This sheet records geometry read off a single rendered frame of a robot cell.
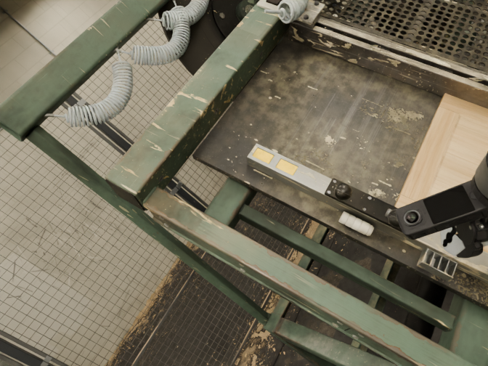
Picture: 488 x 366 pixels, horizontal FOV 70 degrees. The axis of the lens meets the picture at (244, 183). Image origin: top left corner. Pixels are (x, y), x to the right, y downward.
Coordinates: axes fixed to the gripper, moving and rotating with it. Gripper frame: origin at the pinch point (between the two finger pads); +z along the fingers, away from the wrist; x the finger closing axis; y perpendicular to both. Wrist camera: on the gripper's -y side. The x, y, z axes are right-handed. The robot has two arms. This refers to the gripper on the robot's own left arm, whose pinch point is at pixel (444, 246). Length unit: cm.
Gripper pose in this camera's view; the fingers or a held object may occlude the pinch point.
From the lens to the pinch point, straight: 70.0
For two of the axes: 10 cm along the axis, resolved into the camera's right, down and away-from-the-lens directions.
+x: -1.3, -8.3, 5.5
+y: 9.7, -2.1, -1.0
